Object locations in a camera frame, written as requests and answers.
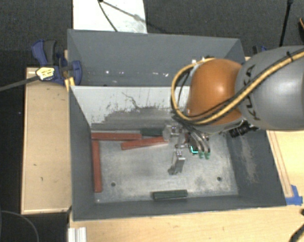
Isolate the grey metal bin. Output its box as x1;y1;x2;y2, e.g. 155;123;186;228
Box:
67;29;287;221

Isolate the red-brown flat block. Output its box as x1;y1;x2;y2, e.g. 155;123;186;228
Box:
120;137;169;151
91;132;143;142
91;140;103;194

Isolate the pale wood flat board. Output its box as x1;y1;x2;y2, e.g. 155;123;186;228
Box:
20;67;73;215

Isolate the black cylinder on white bracket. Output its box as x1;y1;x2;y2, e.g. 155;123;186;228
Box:
228;120;259;139

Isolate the dark green flat block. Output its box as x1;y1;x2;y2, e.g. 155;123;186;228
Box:
152;189;189;202
140;128;165;137

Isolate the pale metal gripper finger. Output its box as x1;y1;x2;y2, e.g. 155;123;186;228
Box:
167;149;186;175
162;125;183;142

